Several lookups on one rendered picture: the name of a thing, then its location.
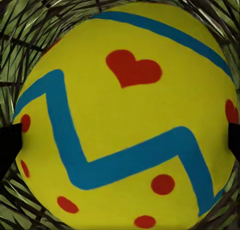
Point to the wicker basket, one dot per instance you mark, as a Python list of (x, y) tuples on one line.
[(201, 9)]

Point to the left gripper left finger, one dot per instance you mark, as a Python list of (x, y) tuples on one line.
[(10, 146)]

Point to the easter egg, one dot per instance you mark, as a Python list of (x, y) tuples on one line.
[(125, 121)]

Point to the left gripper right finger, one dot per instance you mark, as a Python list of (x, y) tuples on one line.
[(234, 139)]

